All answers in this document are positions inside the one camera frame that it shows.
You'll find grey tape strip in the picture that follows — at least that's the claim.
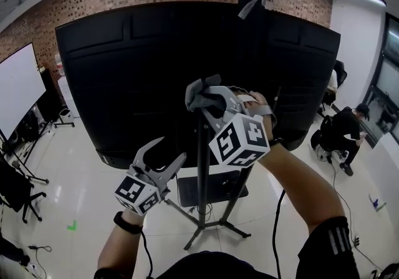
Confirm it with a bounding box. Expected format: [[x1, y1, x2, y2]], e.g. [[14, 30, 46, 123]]
[[238, 0, 266, 20]]

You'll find black office chair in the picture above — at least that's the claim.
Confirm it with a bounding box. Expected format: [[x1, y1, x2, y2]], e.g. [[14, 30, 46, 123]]
[[310, 115, 347, 163], [0, 153, 47, 224]]

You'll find person's left forearm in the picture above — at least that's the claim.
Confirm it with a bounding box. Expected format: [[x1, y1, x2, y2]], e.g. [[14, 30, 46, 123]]
[[97, 209, 144, 272]]

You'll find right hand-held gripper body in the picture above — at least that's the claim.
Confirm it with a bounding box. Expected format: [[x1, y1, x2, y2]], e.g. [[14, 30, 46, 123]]
[[208, 86, 277, 168]]

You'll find person's right hand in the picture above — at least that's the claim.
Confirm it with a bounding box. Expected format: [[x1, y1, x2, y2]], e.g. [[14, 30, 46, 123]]
[[238, 90, 277, 141]]

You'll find dark glass window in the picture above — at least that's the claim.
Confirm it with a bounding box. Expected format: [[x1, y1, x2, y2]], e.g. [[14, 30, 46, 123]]
[[364, 12, 399, 144]]

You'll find person's right forearm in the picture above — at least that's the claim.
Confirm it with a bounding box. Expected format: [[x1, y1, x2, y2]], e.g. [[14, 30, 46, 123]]
[[258, 143, 345, 235]]

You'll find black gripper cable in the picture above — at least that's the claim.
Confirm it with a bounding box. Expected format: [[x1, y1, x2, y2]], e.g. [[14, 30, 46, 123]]
[[272, 189, 287, 279], [141, 230, 156, 278]]

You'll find grey cloth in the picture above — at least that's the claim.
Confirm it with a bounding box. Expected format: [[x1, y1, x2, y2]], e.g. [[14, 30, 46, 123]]
[[185, 73, 223, 113]]

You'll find black floor cable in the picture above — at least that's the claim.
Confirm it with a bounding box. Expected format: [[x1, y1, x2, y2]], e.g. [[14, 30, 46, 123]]
[[317, 146, 360, 253]]

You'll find blue and green floor tape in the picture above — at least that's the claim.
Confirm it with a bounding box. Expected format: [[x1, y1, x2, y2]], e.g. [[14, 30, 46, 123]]
[[369, 192, 387, 210]]

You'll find black cord bracelet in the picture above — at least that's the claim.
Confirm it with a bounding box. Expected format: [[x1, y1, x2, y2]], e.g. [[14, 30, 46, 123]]
[[268, 136, 289, 149]]

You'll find person's black shirt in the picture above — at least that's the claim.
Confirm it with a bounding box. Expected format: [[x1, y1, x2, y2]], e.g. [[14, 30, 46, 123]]
[[93, 215, 360, 279]]

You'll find black wrist watch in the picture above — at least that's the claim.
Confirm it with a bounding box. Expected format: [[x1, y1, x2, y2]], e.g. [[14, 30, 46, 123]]
[[113, 210, 143, 235]]

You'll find seated person in white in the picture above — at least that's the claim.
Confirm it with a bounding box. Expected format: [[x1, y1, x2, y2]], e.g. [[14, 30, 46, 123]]
[[317, 60, 349, 116]]

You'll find black television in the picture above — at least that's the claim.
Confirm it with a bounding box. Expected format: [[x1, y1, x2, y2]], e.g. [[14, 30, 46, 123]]
[[55, 0, 342, 174]]

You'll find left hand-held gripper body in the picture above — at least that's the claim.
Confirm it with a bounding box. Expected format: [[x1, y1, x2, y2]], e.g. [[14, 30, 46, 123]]
[[114, 164, 171, 215]]

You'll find small white wheeled cart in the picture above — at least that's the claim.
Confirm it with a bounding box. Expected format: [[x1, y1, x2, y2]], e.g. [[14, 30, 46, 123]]
[[54, 108, 76, 129]]

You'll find black TV stand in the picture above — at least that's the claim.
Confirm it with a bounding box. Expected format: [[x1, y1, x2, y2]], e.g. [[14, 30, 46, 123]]
[[161, 0, 283, 250]]

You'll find white screen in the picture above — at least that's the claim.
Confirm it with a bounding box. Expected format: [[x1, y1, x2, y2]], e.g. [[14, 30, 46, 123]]
[[0, 42, 47, 141]]

